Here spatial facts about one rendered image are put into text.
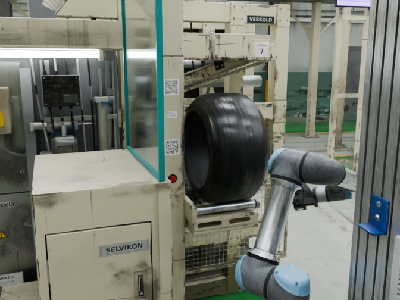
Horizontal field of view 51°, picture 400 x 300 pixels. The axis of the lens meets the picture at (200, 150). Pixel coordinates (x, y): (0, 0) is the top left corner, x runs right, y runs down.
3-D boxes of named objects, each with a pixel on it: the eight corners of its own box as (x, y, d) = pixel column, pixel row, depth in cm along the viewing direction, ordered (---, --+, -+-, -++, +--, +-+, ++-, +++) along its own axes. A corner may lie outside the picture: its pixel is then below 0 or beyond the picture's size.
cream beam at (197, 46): (171, 60, 223) (171, 31, 220) (159, 61, 246) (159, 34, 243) (272, 61, 243) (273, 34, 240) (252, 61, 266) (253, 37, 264)
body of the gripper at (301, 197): (289, 203, 195) (315, 200, 190) (289, 187, 200) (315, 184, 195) (294, 211, 201) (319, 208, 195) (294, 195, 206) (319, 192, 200)
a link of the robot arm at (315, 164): (336, 153, 139) (381, 174, 176) (306, 149, 147) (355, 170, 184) (329, 187, 139) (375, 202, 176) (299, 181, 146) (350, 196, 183)
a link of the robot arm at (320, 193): (324, 183, 193) (328, 191, 199) (314, 184, 195) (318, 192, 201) (325, 197, 189) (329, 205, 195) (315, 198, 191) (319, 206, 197)
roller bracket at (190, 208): (191, 225, 204) (191, 205, 202) (169, 200, 241) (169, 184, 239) (198, 224, 205) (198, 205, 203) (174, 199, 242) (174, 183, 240)
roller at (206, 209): (193, 217, 208) (194, 209, 207) (190, 212, 212) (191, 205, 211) (256, 209, 220) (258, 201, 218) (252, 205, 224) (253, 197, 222)
